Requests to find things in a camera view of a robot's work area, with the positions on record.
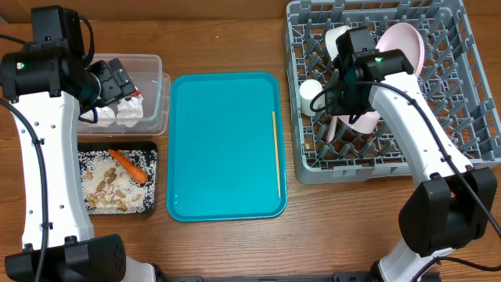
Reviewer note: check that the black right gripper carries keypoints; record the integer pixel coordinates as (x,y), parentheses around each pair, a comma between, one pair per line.
(340,103)

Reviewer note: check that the white plastic cup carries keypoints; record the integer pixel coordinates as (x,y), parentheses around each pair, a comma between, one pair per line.
(308,90)

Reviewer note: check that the small pink bowl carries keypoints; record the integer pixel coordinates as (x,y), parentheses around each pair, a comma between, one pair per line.
(365,124)

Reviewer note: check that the orange carrot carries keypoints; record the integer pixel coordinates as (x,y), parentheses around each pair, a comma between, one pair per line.
(134,171)

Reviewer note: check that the white plastic fork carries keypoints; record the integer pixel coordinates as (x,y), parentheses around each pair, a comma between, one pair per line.
(332,129)

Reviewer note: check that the wooden chopstick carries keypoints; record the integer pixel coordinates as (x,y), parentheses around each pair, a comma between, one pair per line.
(276,149)

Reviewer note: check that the pink plate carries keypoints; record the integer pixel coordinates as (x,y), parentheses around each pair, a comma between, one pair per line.
(407,38)

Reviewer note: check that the grey dishwasher rack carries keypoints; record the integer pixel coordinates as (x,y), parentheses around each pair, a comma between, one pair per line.
(452,81)

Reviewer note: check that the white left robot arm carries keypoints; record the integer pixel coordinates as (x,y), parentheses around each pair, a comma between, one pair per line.
(48,86)

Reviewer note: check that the teal plastic tray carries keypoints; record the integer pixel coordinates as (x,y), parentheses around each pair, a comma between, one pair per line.
(221,158)

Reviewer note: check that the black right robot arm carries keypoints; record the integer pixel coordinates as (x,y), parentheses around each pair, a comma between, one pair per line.
(452,201)

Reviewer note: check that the clear plastic bin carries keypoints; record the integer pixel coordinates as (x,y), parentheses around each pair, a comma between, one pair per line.
(145,71)

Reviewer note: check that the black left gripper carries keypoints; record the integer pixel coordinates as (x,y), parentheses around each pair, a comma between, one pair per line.
(119,83)

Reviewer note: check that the black plastic tray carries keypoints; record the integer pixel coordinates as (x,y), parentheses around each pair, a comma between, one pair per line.
(150,149)

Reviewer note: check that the white bowl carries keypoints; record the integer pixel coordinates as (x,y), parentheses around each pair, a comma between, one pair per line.
(330,40)

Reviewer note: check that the rice and peanut leftovers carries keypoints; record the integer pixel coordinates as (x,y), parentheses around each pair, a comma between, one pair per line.
(113,188)

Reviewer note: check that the white tissue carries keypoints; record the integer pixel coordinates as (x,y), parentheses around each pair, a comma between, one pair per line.
(102,117)
(130,110)

